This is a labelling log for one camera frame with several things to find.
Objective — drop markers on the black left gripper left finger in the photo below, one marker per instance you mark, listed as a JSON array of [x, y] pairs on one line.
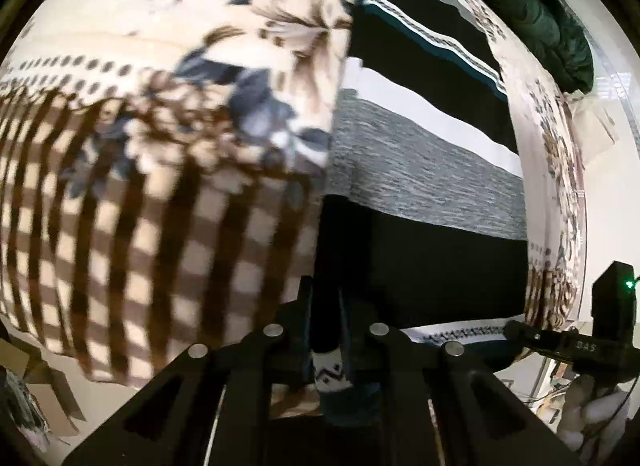
[[213, 407]]

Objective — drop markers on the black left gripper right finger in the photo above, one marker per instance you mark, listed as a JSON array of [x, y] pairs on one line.
[[429, 396]]

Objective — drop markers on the black grey striped sweater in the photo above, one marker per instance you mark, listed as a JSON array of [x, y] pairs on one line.
[[423, 225]]

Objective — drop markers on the white gloved right hand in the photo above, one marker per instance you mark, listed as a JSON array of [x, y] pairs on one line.
[[593, 419]]

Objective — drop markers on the floral cream brown blanket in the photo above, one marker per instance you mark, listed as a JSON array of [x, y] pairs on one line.
[[163, 166]]

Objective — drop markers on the dark green quilted duvet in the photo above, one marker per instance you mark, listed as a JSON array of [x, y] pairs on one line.
[[554, 35]]

